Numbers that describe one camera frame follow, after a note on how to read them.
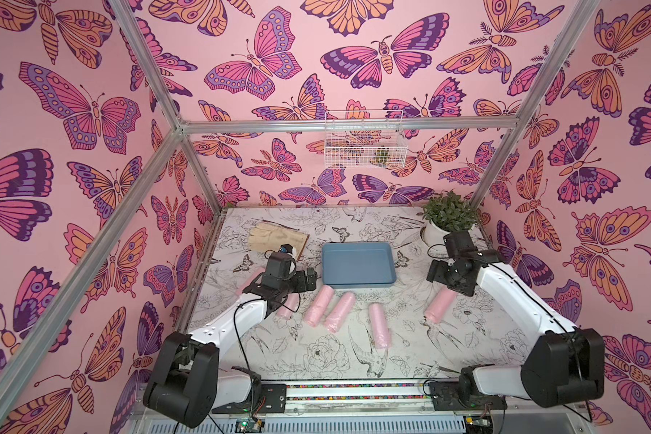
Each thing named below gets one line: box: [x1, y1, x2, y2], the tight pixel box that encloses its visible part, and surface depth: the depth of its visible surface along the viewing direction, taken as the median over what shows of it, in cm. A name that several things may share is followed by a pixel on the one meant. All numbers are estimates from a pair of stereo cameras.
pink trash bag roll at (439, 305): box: [424, 285, 459, 324], surface depth 91 cm
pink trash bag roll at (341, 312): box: [325, 292, 357, 334], surface depth 89 cm
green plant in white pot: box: [416, 188, 479, 246], surface depth 96 cm
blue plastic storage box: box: [321, 241, 397, 289], surface depth 106 cm
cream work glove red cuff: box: [247, 219, 311, 262], surface depth 112 cm
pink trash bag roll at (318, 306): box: [303, 284, 335, 328], surface depth 90 cm
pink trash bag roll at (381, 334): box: [368, 302, 393, 350], surface depth 86 cm
